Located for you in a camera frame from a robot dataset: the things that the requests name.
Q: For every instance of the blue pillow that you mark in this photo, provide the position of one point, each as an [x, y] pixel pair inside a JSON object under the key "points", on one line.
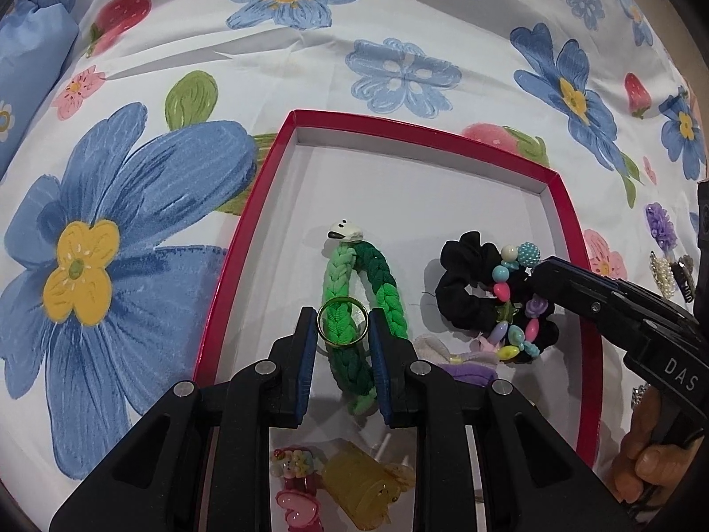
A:
{"points": [[33, 44]]}

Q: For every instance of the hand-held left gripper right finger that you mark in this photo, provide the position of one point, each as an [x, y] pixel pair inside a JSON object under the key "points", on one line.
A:
{"points": [[382, 366]]}

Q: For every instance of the floral bedsheet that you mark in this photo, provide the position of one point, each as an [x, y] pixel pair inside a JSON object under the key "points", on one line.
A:
{"points": [[332, 83]]}

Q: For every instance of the pearl hair clip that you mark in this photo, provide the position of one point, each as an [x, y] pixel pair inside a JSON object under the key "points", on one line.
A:
{"points": [[662, 277]]}

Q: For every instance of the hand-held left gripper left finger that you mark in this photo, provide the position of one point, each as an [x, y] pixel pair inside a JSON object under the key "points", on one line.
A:
{"points": [[304, 354]]}

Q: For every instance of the red shallow box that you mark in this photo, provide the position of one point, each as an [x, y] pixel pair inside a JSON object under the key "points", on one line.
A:
{"points": [[399, 188]]}

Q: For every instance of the black scrunchie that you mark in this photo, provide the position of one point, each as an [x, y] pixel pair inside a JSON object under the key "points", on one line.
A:
{"points": [[460, 299]]}

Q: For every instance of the pink hair clip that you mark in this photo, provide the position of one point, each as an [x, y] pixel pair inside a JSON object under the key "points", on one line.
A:
{"points": [[299, 504]]}

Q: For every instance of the yellow hair claw clip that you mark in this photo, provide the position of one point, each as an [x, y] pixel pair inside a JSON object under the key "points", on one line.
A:
{"points": [[354, 476]]}

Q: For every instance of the person's right hand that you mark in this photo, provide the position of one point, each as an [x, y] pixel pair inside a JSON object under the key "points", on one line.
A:
{"points": [[648, 465]]}

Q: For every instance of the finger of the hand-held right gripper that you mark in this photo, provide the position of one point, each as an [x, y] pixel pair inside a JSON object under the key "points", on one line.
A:
{"points": [[581, 302], [576, 272]]}

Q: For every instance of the grey rhinestone hair claw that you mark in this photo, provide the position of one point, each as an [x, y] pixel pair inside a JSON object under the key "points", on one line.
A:
{"points": [[687, 277]]}

